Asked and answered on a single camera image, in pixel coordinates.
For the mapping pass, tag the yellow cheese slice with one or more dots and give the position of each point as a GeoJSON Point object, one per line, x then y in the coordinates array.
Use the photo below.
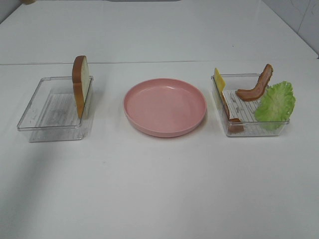
{"type": "Point", "coordinates": [220, 83]}

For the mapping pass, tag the curved bacon strip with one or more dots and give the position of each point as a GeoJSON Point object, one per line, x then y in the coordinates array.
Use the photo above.
{"type": "Point", "coordinates": [259, 89]}

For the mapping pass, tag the green lettuce leaf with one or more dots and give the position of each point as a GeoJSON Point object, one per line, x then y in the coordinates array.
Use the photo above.
{"type": "Point", "coordinates": [276, 106]}

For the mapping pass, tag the pink round plate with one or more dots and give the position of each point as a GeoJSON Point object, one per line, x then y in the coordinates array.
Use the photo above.
{"type": "Point", "coordinates": [165, 107]}

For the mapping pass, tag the clear plastic fillings tray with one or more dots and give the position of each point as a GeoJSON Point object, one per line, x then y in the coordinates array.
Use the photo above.
{"type": "Point", "coordinates": [241, 109]}

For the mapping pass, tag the upright bread slice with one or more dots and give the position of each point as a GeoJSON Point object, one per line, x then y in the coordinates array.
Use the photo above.
{"type": "Point", "coordinates": [81, 82]}

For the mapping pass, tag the clear plastic bread tray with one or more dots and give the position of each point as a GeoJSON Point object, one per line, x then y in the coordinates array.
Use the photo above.
{"type": "Point", "coordinates": [51, 114]}

